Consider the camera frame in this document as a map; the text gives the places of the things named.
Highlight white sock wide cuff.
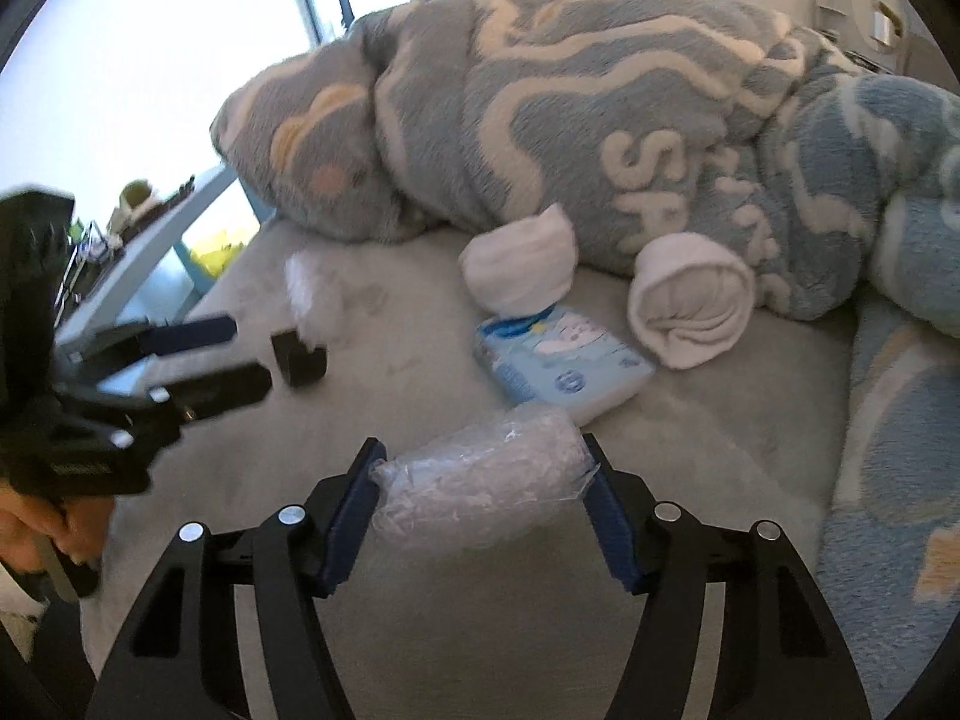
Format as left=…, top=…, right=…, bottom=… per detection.
left=628, top=232, right=757, bottom=371

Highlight fluffy blue cloud blanket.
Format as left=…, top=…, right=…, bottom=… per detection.
left=212, top=0, right=960, bottom=338

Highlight dark brown stick bundle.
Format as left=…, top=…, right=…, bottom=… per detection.
left=154, top=176, right=197, bottom=211

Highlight black tape roll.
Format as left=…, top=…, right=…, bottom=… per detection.
left=270, top=328, right=329, bottom=389

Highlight small clear plastic wrap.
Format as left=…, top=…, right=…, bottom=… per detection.
left=285, top=247, right=338, bottom=350

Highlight blue tissue pack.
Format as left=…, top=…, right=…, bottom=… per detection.
left=472, top=304, right=657, bottom=425

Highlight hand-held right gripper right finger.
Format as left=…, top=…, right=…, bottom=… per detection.
left=581, top=433, right=875, bottom=720

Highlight blue star print fleece sheet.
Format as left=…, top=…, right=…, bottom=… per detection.
left=814, top=292, right=960, bottom=691

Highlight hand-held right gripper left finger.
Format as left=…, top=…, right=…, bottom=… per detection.
left=86, top=436, right=389, bottom=720

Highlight yellow plastic bag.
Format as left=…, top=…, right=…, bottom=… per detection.
left=187, top=229, right=248, bottom=278

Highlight black wire rack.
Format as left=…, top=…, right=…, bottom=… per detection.
left=64, top=221, right=121, bottom=278

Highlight person's left hand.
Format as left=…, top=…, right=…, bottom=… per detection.
left=0, top=487, right=113, bottom=578

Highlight white green fluffy slipper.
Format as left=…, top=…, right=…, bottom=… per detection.
left=116, top=180, right=158, bottom=215

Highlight white sock pointed tips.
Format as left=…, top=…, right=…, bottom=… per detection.
left=459, top=202, right=578, bottom=314

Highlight clear plastic bag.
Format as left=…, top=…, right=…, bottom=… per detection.
left=370, top=401, right=597, bottom=550

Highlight light blue table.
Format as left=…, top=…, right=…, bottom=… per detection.
left=56, top=165, right=263, bottom=346

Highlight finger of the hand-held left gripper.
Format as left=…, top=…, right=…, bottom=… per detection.
left=97, top=362, right=272, bottom=428
left=56, top=315, right=239, bottom=383

